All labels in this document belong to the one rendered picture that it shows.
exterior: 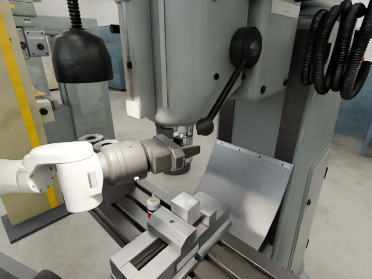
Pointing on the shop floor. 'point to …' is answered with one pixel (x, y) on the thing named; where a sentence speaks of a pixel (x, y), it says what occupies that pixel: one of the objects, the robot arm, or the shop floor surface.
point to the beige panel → (22, 137)
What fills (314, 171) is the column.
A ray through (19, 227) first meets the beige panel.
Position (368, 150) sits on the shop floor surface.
